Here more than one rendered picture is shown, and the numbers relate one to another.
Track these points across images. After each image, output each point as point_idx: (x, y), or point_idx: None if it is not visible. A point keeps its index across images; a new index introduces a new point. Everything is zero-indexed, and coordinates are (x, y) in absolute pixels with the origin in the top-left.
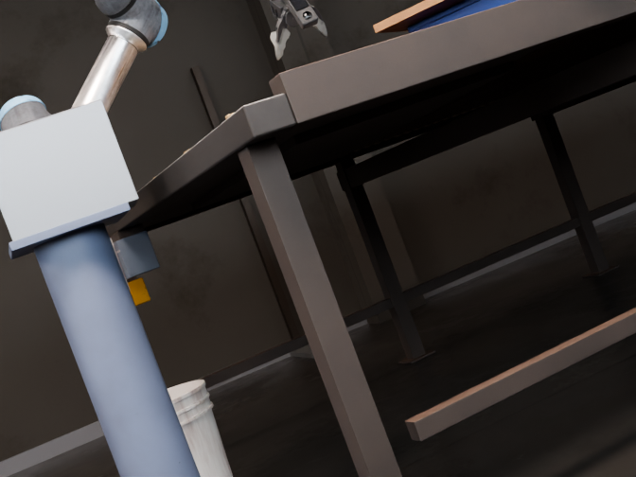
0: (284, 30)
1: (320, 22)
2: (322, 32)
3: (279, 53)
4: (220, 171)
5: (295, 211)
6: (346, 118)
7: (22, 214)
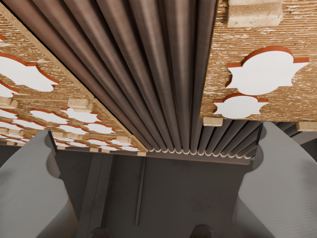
0: (307, 236)
1: (4, 183)
2: (46, 141)
3: (282, 131)
4: None
5: None
6: None
7: None
